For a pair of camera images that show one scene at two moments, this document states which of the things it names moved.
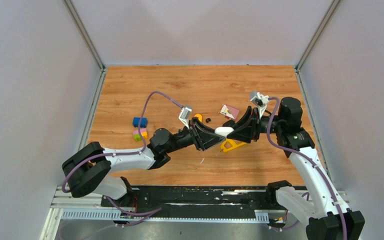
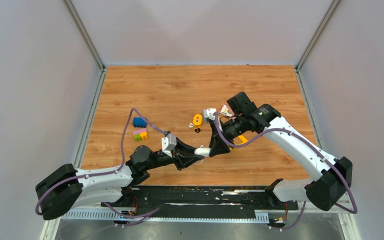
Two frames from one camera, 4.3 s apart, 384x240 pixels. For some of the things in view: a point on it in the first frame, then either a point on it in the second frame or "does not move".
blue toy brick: x=136 y=121 does not move
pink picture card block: x=229 y=112 does not move
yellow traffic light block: x=199 y=116 does not move
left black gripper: x=204 y=140 -> x=182 y=161
